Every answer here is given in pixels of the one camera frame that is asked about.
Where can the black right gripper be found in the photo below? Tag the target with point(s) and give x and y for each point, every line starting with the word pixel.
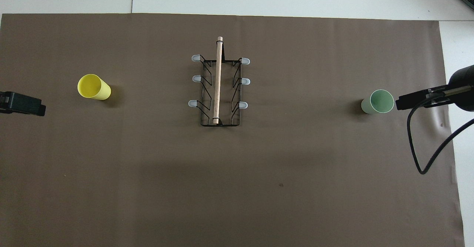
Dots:
pixel 464 87

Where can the pale green plastic cup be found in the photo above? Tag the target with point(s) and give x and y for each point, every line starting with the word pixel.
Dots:
pixel 381 102

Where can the yellow plastic cup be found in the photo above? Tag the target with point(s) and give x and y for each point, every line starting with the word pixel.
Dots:
pixel 92 87

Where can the brown paper table mat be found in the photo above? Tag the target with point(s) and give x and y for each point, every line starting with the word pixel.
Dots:
pixel 148 165

